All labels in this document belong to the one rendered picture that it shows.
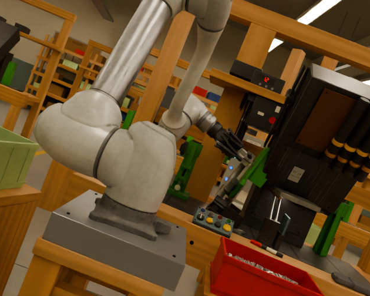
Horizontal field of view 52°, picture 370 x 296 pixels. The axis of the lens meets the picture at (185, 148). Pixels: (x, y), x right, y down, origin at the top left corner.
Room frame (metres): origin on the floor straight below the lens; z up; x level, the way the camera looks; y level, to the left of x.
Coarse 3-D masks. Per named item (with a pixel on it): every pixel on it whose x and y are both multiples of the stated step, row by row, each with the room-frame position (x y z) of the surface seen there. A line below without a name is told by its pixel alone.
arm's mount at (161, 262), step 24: (96, 192) 1.20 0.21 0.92; (72, 216) 0.90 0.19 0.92; (48, 240) 0.87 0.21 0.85; (72, 240) 0.87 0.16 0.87; (96, 240) 0.87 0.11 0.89; (120, 240) 0.87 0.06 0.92; (144, 240) 0.93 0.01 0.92; (168, 240) 1.01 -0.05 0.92; (120, 264) 0.87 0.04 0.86; (144, 264) 0.87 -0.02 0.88; (168, 264) 0.87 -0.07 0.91; (168, 288) 0.87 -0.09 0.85
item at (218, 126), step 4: (216, 124) 1.69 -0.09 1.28; (220, 124) 1.70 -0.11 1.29; (212, 128) 1.68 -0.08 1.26; (216, 128) 1.68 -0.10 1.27; (220, 128) 1.69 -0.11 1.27; (208, 132) 1.69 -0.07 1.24; (212, 132) 1.68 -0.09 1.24; (216, 132) 1.68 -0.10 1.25; (220, 132) 1.71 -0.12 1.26; (212, 136) 1.69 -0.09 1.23; (216, 136) 1.68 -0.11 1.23; (220, 136) 1.69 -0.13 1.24; (220, 140) 1.69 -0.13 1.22
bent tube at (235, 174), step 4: (248, 152) 1.71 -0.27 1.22; (244, 156) 1.69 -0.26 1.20; (248, 156) 1.72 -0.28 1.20; (252, 156) 1.70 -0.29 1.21; (248, 160) 1.68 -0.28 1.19; (252, 160) 1.69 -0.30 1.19; (240, 164) 1.74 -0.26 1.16; (236, 168) 1.76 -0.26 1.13; (240, 168) 1.74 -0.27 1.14; (236, 172) 1.75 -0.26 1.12; (240, 172) 1.76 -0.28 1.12; (232, 176) 1.75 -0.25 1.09; (236, 176) 1.76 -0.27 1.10; (228, 180) 1.74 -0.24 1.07; (224, 184) 1.72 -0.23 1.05; (220, 192) 1.68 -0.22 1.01; (224, 192) 1.68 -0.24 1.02; (220, 196) 1.66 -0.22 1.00
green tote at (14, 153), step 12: (0, 132) 1.40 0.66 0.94; (12, 132) 1.40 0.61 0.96; (0, 144) 1.17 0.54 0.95; (12, 144) 1.23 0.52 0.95; (24, 144) 1.29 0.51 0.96; (36, 144) 1.35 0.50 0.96; (0, 156) 1.20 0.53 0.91; (12, 156) 1.26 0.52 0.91; (24, 156) 1.32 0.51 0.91; (0, 168) 1.22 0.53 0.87; (12, 168) 1.28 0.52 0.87; (24, 168) 1.34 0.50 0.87; (0, 180) 1.24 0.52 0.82; (12, 180) 1.30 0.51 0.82; (24, 180) 1.37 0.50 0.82
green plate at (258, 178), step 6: (264, 150) 1.63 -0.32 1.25; (258, 156) 1.67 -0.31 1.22; (264, 156) 1.62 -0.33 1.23; (258, 162) 1.61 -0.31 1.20; (264, 162) 1.62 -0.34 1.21; (252, 168) 1.61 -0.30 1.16; (258, 168) 1.62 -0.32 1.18; (246, 174) 1.62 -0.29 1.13; (252, 174) 1.62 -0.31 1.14; (258, 174) 1.62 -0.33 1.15; (264, 174) 1.61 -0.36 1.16; (240, 180) 1.66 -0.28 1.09; (252, 180) 1.62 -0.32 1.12; (258, 180) 1.62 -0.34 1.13; (264, 180) 1.61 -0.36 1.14; (258, 186) 1.62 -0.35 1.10
